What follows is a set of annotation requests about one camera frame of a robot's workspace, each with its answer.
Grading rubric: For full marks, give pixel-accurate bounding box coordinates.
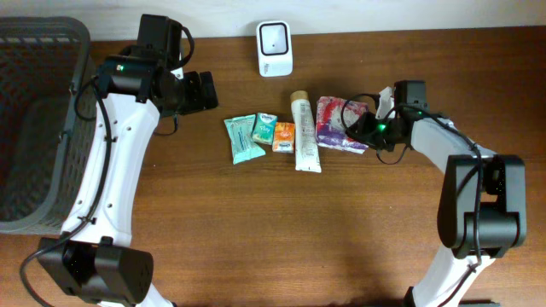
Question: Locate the grey plastic mesh basket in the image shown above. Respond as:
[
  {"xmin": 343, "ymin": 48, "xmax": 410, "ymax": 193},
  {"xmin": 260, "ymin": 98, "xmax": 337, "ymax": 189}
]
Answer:
[{"xmin": 1, "ymin": 17, "xmax": 96, "ymax": 235}]

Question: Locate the teal Kleenex tissue pack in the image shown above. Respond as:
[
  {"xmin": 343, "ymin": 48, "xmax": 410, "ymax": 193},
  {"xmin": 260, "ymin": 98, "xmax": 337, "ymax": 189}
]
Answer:
[{"xmin": 252, "ymin": 113, "xmax": 277, "ymax": 145}]

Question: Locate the white barcode scanner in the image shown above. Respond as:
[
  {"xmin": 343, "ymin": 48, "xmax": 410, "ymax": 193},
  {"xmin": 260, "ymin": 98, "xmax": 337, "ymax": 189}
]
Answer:
[{"xmin": 256, "ymin": 20, "xmax": 293, "ymax": 78}]

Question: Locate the mint toilet wipes pack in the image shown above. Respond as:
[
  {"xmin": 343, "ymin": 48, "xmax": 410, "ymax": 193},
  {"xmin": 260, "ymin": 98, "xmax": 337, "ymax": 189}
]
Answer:
[{"xmin": 224, "ymin": 114, "xmax": 265, "ymax": 165}]

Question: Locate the white tube with tan cap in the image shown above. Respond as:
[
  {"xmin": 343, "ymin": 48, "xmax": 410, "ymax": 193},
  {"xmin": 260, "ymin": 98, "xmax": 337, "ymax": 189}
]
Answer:
[{"xmin": 290, "ymin": 90, "xmax": 322, "ymax": 173}]

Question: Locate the orange Kleenex tissue pack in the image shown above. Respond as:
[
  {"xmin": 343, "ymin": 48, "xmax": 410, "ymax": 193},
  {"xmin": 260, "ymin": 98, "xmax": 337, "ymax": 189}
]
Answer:
[{"xmin": 272, "ymin": 122, "xmax": 295, "ymax": 154}]

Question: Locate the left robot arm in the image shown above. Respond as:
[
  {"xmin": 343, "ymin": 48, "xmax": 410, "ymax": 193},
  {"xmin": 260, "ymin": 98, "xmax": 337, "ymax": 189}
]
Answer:
[{"xmin": 35, "ymin": 55, "xmax": 218, "ymax": 306}]

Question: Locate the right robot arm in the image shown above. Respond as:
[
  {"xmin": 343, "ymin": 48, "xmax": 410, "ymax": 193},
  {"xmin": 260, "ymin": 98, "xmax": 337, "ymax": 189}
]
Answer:
[{"xmin": 345, "ymin": 104, "xmax": 527, "ymax": 306}]

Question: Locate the red purple tissue pack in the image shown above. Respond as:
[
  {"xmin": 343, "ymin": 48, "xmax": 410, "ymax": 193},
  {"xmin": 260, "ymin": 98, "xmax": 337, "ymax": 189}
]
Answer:
[{"xmin": 316, "ymin": 96, "xmax": 368, "ymax": 154}]

